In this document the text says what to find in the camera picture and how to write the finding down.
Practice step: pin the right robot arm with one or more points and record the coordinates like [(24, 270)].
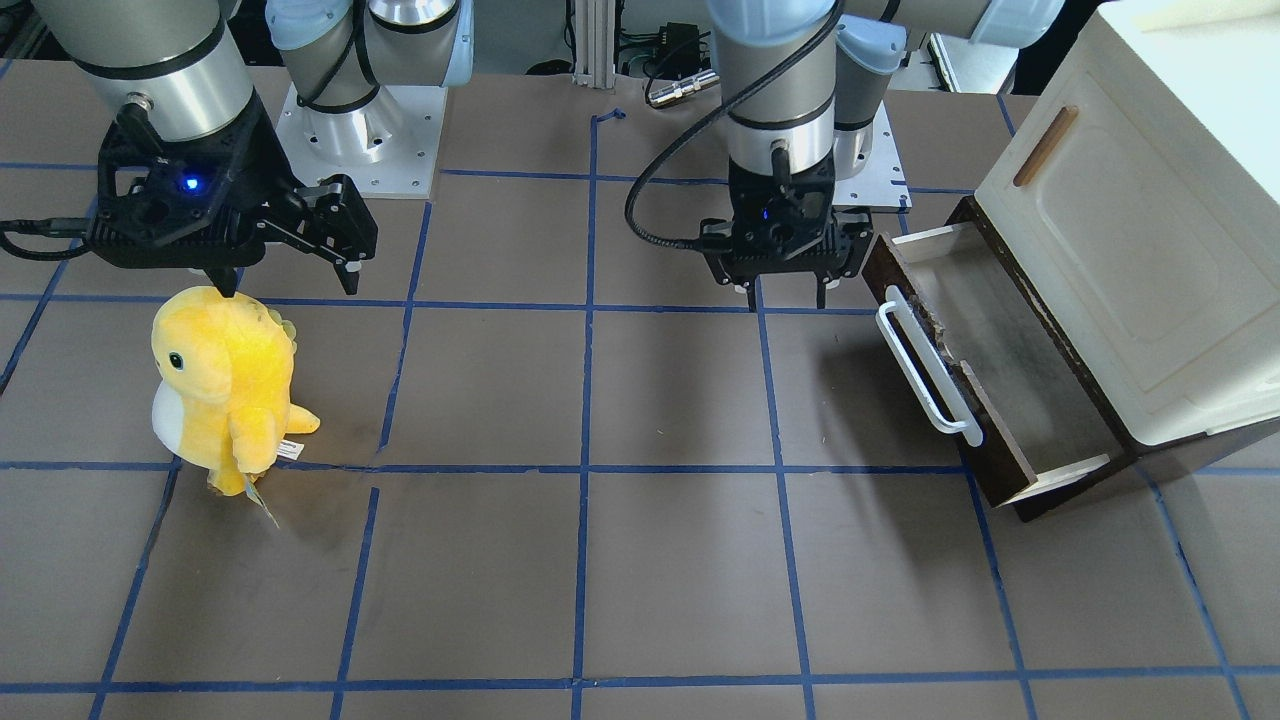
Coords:
[(180, 62)]

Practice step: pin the blue yellow hang tag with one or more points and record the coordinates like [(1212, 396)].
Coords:
[(251, 492)]

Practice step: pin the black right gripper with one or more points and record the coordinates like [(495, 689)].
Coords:
[(268, 168)]

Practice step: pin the aluminium frame post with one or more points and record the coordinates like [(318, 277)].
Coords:
[(595, 40)]

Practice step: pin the yellow plush toy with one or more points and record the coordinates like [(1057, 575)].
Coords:
[(224, 401)]

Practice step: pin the white drawer handle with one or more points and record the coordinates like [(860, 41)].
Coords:
[(923, 368)]

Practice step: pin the dark wooden drawer front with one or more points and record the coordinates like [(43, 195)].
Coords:
[(1041, 430)]

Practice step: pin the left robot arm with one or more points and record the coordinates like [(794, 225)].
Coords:
[(802, 82)]

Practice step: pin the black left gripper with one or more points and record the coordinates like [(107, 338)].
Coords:
[(822, 190)]

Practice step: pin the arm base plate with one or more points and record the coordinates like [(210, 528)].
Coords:
[(868, 168), (388, 148)]

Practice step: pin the white drawer cabinet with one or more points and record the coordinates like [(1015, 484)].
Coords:
[(1152, 230)]

